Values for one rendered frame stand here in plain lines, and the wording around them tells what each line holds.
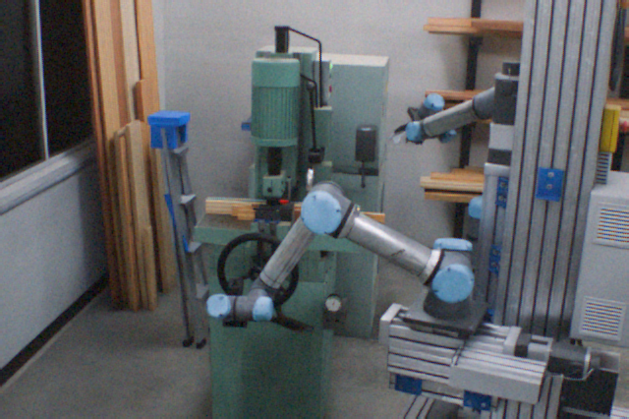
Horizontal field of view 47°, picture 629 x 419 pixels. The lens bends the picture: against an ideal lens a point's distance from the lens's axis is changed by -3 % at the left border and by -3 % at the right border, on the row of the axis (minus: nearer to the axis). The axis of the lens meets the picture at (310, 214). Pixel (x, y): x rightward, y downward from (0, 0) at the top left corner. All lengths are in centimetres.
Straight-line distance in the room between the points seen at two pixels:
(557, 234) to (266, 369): 126
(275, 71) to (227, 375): 120
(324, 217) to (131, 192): 213
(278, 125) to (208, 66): 255
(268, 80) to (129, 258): 176
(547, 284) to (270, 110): 113
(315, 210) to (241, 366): 107
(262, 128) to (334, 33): 236
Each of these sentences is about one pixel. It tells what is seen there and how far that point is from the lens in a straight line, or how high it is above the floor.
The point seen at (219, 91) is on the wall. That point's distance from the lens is 525.
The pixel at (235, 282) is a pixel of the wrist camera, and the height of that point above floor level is 83.
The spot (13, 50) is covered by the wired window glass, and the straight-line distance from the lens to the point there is 368.
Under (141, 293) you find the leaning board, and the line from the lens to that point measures 429.
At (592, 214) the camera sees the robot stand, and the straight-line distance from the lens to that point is 231.
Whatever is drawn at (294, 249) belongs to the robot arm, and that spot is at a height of 100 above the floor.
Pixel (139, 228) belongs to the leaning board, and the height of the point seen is 48.
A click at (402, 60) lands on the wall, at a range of 502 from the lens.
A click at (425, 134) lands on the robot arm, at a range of 290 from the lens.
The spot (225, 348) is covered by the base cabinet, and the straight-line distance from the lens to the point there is 298.
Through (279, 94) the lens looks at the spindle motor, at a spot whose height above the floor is 139.
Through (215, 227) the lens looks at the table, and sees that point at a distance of 280.
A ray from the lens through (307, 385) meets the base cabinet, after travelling 300.
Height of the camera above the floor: 180
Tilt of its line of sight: 18 degrees down
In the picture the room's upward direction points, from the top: 2 degrees clockwise
